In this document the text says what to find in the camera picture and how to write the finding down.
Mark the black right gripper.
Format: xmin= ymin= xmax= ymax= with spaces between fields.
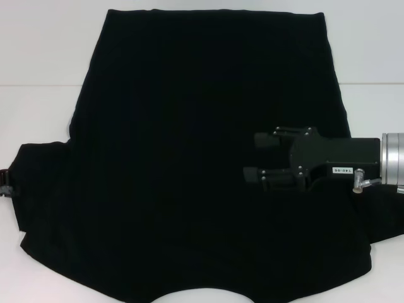
xmin=242 ymin=126 xmax=382 ymax=193

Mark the black t-shirt with white print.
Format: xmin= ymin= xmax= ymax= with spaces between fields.
xmin=8 ymin=8 xmax=404 ymax=303

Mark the silver cable connector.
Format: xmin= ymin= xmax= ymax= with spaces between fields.
xmin=352 ymin=169 xmax=383 ymax=194

